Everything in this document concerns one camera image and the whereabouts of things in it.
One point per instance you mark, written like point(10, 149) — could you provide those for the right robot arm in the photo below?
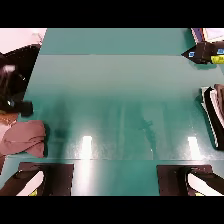
point(204, 181)

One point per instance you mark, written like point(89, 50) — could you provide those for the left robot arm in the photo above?
point(13, 85)

